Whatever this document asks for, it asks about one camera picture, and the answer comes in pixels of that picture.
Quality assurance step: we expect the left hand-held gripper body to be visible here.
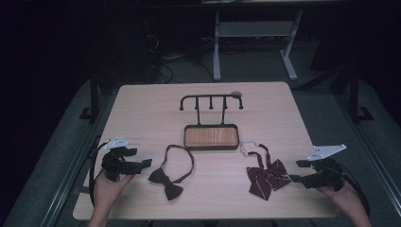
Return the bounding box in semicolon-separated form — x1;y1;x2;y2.
101;134;143;183

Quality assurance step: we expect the metal frame rail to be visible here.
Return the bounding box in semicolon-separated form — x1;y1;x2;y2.
39;94;111;227
333;91;401;207

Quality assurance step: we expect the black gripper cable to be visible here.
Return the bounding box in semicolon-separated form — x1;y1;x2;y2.
339;163;372;218
88;142;110;207

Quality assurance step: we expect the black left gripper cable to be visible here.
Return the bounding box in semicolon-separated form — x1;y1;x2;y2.
88;142;110;207

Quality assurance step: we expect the person's right hand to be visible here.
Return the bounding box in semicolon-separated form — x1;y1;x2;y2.
318;183;367;219

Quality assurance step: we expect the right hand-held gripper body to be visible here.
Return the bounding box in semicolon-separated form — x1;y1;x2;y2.
306;144;347;192

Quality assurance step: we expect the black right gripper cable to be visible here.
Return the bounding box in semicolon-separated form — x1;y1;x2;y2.
339;163;372;218

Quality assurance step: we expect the person's left hand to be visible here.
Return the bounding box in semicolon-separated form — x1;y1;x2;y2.
94;171;135;212

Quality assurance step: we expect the white metal stand frame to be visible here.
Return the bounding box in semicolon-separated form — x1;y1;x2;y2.
212;9;305;82

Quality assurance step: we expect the black rack with wooden tray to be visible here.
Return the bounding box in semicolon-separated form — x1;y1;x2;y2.
179;93;245;151

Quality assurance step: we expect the tangle of black floor cables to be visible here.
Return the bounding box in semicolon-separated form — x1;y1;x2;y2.
144;33;216;85

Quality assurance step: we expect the grey power strip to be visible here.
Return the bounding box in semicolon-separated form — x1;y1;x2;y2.
161;53;187;61

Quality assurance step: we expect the black metal stand post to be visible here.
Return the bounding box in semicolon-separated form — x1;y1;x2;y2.
345;66;375;123
78;71;102;121

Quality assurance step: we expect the black bow tie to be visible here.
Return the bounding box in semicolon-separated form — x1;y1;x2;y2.
148;144;195;201

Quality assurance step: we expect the dark red striped bow tie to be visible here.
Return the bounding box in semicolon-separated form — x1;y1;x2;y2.
239;139;292;201

